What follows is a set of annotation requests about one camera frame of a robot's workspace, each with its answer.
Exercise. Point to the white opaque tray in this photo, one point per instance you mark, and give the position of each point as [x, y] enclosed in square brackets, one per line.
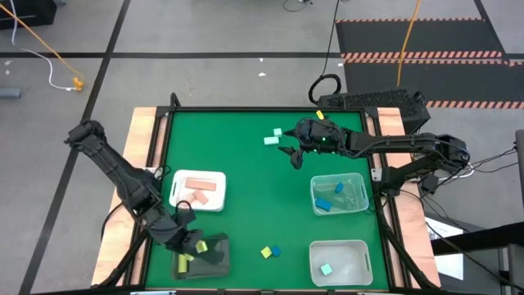
[217, 201]

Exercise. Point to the black power adapter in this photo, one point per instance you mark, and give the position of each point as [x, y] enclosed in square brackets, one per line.
[430, 184]

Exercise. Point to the yellow cylinder block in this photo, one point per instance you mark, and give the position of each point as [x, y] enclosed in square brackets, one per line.
[182, 264]

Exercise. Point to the blue cube block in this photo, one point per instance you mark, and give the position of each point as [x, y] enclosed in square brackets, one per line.
[276, 251]
[339, 187]

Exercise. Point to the mint rectangular block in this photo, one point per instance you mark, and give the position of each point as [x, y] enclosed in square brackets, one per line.
[271, 141]

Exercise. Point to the frosted white bin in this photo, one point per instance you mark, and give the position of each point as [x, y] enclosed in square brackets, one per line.
[348, 262]

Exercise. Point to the yellow tag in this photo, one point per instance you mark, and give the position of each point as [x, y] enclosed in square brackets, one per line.
[319, 114]

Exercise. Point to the small wooden block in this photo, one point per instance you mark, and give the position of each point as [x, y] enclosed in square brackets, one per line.
[189, 198]
[201, 197]

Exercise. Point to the clear transparent bin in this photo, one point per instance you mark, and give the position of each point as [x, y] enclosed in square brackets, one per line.
[348, 201]

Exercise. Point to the grey post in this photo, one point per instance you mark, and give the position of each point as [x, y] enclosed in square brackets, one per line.
[520, 164]

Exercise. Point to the black beam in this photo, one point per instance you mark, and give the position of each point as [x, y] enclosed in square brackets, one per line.
[483, 237]

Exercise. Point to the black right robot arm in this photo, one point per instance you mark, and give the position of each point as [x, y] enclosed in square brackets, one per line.
[409, 141]

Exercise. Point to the dark grey transparent bin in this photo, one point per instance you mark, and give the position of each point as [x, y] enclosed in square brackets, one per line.
[213, 272]

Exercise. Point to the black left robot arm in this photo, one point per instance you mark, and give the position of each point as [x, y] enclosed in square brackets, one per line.
[118, 174]

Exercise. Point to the blue rectangular block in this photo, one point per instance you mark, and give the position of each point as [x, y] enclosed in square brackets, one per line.
[323, 204]

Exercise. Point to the grey flat bar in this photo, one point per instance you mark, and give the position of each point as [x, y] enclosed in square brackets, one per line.
[10, 93]

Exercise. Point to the green table mat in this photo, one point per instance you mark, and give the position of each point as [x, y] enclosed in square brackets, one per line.
[245, 221]

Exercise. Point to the black box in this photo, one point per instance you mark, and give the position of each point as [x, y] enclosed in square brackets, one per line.
[24, 14]

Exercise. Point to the yellow cube block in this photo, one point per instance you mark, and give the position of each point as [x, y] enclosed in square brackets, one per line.
[266, 252]

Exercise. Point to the silver metal bracket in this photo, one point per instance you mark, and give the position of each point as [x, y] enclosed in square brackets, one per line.
[376, 174]

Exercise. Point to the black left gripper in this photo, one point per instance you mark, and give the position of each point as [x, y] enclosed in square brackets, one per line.
[180, 235]

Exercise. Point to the black hazard-striped floor mat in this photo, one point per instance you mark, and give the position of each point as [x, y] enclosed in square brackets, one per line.
[450, 80]
[409, 37]

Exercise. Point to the white sheet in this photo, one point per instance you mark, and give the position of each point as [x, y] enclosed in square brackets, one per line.
[450, 266]

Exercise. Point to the mint cube block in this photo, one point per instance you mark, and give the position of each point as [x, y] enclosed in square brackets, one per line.
[326, 269]
[278, 132]

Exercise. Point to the long wooden block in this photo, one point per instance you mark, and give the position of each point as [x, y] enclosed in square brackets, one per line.
[200, 184]

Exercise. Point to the yellow arch block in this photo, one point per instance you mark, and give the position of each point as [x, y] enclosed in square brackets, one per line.
[201, 246]

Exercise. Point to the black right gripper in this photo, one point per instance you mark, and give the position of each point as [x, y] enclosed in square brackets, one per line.
[323, 137]

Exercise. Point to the black metal table frame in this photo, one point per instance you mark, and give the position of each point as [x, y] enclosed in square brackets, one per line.
[245, 109]

